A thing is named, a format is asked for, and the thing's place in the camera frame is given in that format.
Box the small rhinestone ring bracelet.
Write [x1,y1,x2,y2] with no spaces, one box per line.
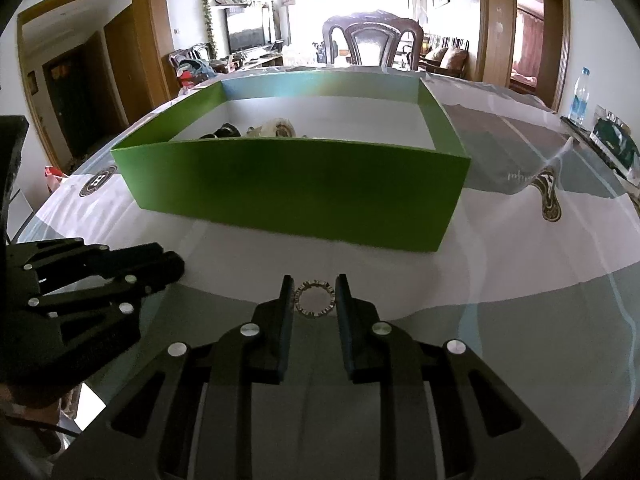
[290,277,338,320]

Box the black watch band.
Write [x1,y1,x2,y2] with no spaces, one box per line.
[201,122,241,140]

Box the person's hand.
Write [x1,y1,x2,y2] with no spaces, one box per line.
[9,400,61,426]

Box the red white paper bag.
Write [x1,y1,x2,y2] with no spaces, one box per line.
[43,166,68,194]

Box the plaid tablecloth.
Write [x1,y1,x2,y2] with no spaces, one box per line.
[21,76,639,472]

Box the chair with clothes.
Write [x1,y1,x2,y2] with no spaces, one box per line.
[168,44,227,88]

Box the green ivy garland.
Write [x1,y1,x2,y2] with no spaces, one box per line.
[201,0,217,60]

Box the green cardboard box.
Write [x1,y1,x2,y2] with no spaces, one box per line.
[112,67,471,252]

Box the flat screen television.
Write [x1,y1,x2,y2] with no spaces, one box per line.
[226,6,270,52]

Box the green tissue pack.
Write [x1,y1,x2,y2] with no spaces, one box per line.
[589,105,639,186]

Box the plastic water bottle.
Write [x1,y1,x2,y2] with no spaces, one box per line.
[568,67,590,126]

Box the dark wooden chair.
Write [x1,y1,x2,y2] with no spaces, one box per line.
[322,10,424,70]

